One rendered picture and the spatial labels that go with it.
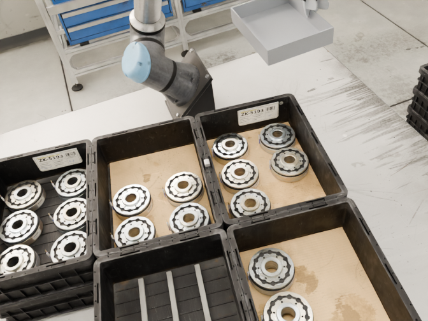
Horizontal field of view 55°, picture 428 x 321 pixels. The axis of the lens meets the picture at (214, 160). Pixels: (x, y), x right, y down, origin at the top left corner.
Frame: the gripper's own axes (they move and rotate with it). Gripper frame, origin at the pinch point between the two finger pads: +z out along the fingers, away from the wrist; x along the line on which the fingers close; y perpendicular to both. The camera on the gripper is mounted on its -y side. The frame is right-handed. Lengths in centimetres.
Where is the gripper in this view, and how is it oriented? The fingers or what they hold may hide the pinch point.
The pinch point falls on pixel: (309, 11)
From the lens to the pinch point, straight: 134.1
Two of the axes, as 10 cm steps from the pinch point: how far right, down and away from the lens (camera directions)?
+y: 4.1, 6.4, -6.5
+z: -1.1, 7.4, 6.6
